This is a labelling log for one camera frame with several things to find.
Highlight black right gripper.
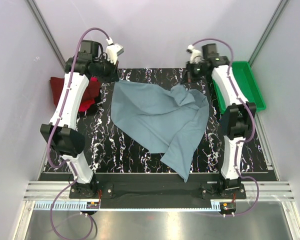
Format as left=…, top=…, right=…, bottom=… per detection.
left=179, top=61, right=208, bottom=86

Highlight light blue t shirt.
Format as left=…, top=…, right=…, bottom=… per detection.
left=111, top=80, right=210, bottom=182

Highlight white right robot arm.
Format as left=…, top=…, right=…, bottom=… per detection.
left=182, top=43, right=257, bottom=199

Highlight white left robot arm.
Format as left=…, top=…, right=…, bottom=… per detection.
left=40, top=39, right=124, bottom=199

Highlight dark red folded t shirt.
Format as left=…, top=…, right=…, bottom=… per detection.
left=49, top=77, right=101, bottom=112

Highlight green plastic bin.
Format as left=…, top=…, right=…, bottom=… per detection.
left=212, top=60, right=267, bottom=115

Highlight bright red folded t shirt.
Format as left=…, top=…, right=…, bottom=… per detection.
left=78, top=77, right=101, bottom=112

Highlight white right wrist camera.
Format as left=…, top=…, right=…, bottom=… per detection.
left=186, top=44, right=203, bottom=64

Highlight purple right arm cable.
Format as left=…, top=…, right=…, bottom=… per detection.
left=192, top=38, right=260, bottom=217

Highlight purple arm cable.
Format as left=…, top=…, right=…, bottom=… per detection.
left=192, top=38, right=260, bottom=217
left=46, top=27, right=113, bottom=240

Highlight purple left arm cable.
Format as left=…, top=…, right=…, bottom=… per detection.
left=46, top=27, right=113, bottom=240

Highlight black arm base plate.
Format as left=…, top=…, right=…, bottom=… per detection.
left=69, top=182, right=247, bottom=200

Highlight aluminium front rail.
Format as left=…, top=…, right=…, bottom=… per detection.
left=24, top=181, right=294, bottom=202

